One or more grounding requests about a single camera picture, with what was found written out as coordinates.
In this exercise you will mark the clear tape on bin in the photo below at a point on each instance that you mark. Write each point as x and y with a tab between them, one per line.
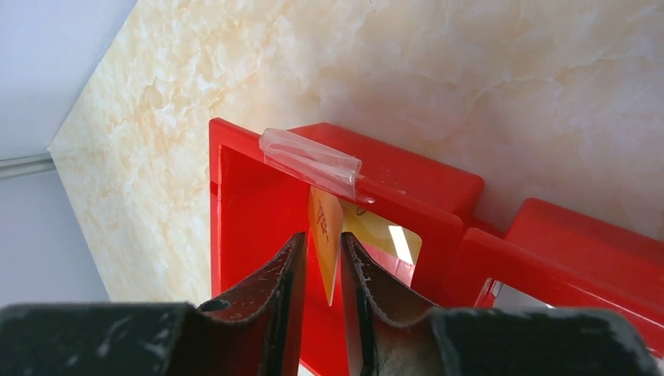
314	163

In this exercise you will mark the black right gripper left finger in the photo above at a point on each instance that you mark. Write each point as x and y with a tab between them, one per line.
257	323

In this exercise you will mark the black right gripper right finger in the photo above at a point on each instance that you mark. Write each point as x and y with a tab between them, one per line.
387	324

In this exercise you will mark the white card in bin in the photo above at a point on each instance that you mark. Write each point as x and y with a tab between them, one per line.
506	296

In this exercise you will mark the gold VIP card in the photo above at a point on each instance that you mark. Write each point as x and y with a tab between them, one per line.
324	244

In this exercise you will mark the red two-compartment plastic bin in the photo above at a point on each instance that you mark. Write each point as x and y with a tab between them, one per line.
416	218

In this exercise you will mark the orange card in bin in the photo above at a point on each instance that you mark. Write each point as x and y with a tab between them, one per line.
381	233

